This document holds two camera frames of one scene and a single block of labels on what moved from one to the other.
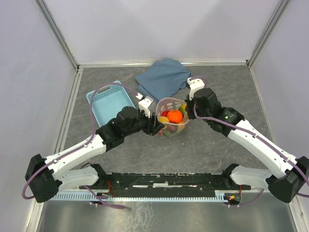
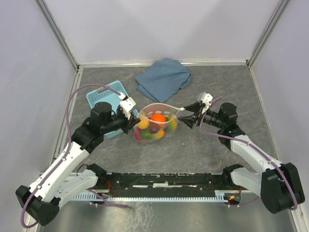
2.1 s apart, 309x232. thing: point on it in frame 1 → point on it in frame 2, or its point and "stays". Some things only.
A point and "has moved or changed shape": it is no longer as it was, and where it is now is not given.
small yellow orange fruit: (163, 119) has moved or changed shape
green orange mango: (173, 129) → (146, 134)
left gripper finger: (157, 126) → (133, 121)
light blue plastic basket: (107, 101) stays
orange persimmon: (175, 116) → (158, 117)
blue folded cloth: (162, 79) stays
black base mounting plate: (167, 181) stays
